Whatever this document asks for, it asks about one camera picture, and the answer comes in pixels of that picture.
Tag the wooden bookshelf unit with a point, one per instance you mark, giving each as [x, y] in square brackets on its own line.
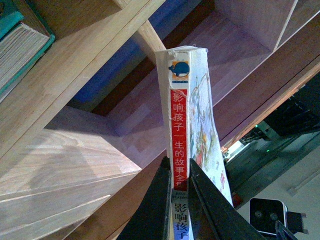
[61, 166]

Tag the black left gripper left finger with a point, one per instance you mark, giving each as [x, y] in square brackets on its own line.
[151, 221]

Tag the teal hardcover book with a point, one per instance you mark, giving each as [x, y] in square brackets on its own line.
[24, 38]

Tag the black white camera box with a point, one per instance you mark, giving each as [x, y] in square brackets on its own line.
[272, 218]

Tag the white red-spine storybook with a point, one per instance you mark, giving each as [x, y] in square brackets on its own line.
[187, 109]

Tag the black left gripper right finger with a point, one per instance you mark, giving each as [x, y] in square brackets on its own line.
[224, 220]

